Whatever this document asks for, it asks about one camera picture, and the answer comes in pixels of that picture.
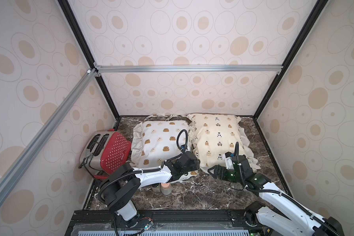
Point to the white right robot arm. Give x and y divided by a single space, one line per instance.
292 218

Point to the pink lid spice jar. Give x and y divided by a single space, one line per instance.
166 189

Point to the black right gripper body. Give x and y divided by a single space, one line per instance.
220 171

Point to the silver horizontal back rail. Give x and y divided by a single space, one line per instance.
188 68

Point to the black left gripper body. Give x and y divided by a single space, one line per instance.
195 165

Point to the black vertical frame post left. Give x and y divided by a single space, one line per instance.
74 25

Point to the black vertical frame post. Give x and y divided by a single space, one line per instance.
74 25
302 36

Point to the cream animal print pillow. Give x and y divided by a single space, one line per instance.
214 135

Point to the red and silver toaster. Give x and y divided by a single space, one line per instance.
105 152

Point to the black vertical frame post right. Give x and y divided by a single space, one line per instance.
302 36

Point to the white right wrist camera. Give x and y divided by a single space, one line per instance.
228 161

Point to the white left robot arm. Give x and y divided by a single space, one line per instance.
117 190

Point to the silver diagonal left rail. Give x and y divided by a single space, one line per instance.
31 151

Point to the white bear print pillow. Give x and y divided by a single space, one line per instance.
157 141

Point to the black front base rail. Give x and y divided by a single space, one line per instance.
165 223

